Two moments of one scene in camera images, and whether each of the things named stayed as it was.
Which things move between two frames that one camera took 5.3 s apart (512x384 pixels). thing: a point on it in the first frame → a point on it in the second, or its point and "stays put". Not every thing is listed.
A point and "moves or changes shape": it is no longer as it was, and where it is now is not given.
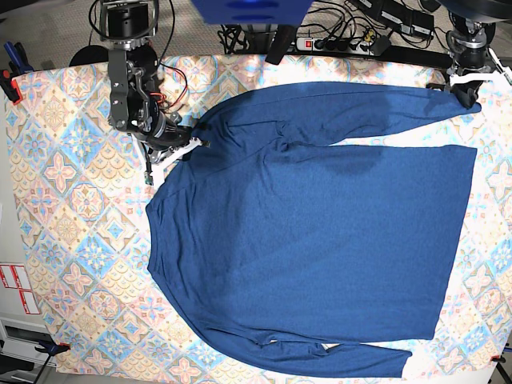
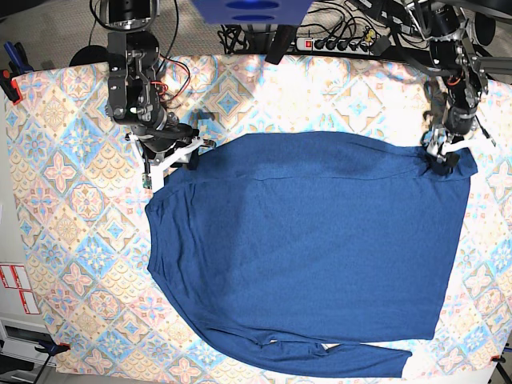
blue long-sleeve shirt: [270, 245] moves or changes shape
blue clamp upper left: [18, 63] stays put
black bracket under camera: [283, 38] stays put
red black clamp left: [10, 86] stays put
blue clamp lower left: [51, 348] stays put
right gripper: [471, 57] → [457, 120]
